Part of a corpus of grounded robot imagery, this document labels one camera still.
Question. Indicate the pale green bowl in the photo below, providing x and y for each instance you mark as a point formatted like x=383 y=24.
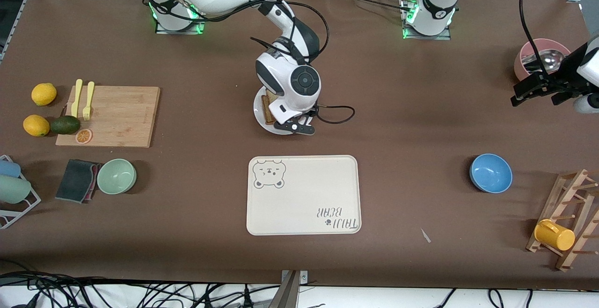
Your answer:
x=116 y=176

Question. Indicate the metal ladle spoon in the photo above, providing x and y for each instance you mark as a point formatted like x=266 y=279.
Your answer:
x=550 y=59

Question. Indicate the plain brown bread slice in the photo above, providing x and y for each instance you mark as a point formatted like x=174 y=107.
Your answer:
x=271 y=109

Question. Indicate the dark grey folded cloth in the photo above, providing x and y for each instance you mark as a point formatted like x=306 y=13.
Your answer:
x=75 y=180

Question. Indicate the yellow plastic mug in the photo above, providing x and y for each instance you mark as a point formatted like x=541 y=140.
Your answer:
x=557 y=237

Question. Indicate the wooden peg mug rack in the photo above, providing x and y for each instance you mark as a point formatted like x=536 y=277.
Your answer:
x=568 y=191

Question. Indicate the dark green avocado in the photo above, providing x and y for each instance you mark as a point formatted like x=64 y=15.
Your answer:
x=65 y=125

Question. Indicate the cream bear print tray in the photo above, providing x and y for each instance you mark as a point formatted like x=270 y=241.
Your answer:
x=304 y=195

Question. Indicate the blue bowl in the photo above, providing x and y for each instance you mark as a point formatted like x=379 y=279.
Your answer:
x=491 y=173

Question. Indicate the orange slice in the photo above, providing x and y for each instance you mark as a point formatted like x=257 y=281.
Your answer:
x=84 y=136

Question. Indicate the light blue cup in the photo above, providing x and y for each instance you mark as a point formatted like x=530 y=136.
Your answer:
x=8 y=168

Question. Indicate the brown table cover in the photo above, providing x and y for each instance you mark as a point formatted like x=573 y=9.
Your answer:
x=398 y=111

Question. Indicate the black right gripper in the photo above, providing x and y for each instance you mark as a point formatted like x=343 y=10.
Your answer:
x=311 y=113

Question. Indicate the white round plate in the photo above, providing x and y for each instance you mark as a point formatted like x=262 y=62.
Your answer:
x=258 y=111

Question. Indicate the pale green cup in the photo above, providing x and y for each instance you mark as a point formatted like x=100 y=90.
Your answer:
x=13 y=189

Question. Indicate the bamboo cutting board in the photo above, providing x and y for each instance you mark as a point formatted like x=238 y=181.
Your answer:
x=117 y=116

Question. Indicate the yellow plastic fork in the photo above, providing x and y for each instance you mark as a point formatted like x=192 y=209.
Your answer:
x=88 y=99

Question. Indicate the yellow lemon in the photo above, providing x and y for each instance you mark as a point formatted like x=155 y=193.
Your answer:
x=36 y=126
x=44 y=94

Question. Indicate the yellow plastic knife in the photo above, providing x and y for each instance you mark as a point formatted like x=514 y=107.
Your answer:
x=76 y=97

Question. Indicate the grey metal camera pole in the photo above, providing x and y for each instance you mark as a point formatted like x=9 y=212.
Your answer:
x=288 y=294

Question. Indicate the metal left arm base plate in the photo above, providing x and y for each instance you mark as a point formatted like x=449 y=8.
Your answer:
x=442 y=37

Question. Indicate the pink bowl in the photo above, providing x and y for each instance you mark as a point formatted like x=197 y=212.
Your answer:
x=543 y=45

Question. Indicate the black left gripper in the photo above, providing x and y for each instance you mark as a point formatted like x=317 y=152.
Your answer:
x=565 y=73

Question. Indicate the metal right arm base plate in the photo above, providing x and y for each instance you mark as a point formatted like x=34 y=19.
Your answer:
x=180 y=31

